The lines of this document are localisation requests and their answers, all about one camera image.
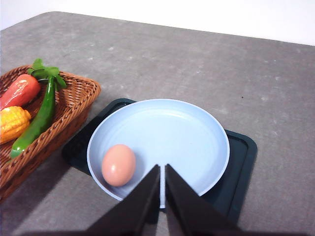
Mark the green toy chili pepper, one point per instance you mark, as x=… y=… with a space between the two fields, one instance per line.
x=46 y=111

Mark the blue plastic plate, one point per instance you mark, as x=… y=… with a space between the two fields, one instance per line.
x=188 y=138

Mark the orange toy carrot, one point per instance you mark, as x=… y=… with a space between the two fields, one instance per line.
x=21 y=89

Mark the yellow toy corn cob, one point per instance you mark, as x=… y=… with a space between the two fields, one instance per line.
x=13 y=121

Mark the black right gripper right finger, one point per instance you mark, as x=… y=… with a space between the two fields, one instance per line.
x=189 y=213

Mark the brown wicker basket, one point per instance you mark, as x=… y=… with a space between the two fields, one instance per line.
x=73 y=102

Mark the brown egg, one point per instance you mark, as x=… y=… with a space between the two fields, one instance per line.
x=118 y=165

